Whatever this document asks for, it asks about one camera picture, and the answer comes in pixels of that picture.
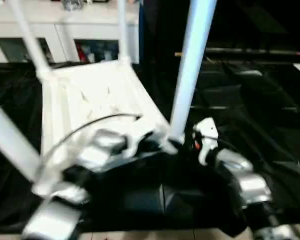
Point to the white plastic table leg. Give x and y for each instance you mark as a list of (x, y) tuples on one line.
[(30, 37), (123, 30), (12, 140), (190, 62)]

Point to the small gold label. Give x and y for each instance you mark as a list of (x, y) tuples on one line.
[(178, 53)]

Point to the grey ornament on cabinet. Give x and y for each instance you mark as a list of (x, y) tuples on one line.
[(70, 4)]

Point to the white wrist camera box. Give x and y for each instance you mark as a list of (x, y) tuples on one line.
[(206, 130), (132, 147)]

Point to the black long pole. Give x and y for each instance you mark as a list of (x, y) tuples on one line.
[(252, 51)]

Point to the black backdrop cloth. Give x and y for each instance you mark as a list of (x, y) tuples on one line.
[(252, 22)]

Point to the red packet in cabinet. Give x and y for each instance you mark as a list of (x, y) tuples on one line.
[(84, 53)]

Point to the black glossy mat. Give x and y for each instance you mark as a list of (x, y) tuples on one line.
[(252, 112)]

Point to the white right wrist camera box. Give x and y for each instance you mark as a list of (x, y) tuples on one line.
[(206, 130)]

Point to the white plastic table top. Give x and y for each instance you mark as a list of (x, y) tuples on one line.
[(90, 95)]

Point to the white cabinet with glass doors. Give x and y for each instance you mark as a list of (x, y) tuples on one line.
[(90, 25)]

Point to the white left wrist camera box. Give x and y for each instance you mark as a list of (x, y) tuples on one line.
[(132, 147)]

